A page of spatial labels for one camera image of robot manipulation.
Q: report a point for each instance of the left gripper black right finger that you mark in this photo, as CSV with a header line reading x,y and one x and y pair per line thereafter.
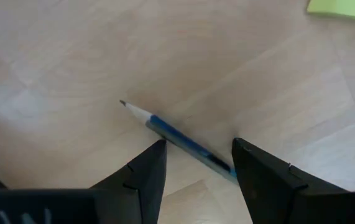
x,y
267,186

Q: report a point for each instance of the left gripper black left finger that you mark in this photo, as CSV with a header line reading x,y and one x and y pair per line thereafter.
x,y
150,174

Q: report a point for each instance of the blue pens crossed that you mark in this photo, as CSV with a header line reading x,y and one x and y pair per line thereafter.
x,y
177,137

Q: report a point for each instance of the yellow eraser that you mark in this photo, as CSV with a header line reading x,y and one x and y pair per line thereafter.
x,y
345,7

